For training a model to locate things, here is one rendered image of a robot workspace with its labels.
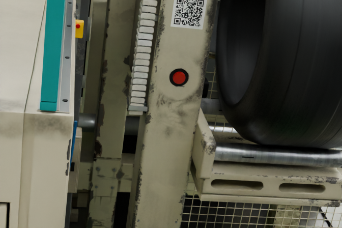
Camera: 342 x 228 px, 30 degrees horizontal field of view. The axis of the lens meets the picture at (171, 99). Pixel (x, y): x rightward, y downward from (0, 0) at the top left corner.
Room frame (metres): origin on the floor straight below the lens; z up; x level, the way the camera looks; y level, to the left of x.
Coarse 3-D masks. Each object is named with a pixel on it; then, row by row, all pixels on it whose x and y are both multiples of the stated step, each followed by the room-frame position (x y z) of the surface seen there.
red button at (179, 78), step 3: (177, 72) 1.42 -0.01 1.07; (180, 72) 1.42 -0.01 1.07; (174, 75) 1.42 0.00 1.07; (177, 75) 1.42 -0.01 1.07; (180, 75) 1.42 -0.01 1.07; (183, 75) 1.42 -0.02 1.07; (174, 78) 1.42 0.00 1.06; (177, 78) 1.42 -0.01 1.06; (180, 78) 1.42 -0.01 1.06; (183, 78) 1.42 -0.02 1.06; (174, 81) 1.42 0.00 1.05; (177, 81) 1.42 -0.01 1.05; (180, 81) 1.42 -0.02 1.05; (183, 81) 1.42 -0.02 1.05
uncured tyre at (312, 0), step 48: (240, 0) 1.82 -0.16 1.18; (288, 0) 1.30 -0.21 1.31; (336, 0) 1.29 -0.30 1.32; (240, 48) 1.79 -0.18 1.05; (288, 48) 1.27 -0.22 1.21; (336, 48) 1.27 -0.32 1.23; (240, 96) 1.68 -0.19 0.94; (288, 96) 1.27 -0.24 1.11; (336, 96) 1.28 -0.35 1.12; (288, 144) 1.38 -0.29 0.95; (336, 144) 1.38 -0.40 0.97
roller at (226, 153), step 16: (224, 144) 1.39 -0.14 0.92; (240, 144) 1.40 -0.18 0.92; (224, 160) 1.38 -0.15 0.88; (240, 160) 1.38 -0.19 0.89; (256, 160) 1.39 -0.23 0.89; (272, 160) 1.39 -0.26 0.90; (288, 160) 1.40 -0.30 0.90; (304, 160) 1.41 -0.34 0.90; (320, 160) 1.42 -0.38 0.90; (336, 160) 1.43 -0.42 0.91
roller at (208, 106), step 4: (204, 100) 1.66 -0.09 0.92; (208, 100) 1.66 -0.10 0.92; (212, 100) 1.67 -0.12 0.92; (216, 100) 1.67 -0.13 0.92; (204, 104) 1.65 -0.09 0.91; (208, 104) 1.65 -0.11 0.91; (212, 104) 1.66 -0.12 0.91; (216, 104) 1.66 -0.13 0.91; (204, 108) 1.65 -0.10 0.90; (208, 108) 1.65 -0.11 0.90; (212, 108) 1.65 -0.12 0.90; (216, 108) 1.65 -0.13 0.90; (220, 108) 1.66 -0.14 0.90; (204, 112) 1.65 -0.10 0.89; (208, 112) 1.65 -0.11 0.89; (212, 112) 1.65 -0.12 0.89; (216, 112) 1.66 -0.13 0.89; (220, 112) 1.66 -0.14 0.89
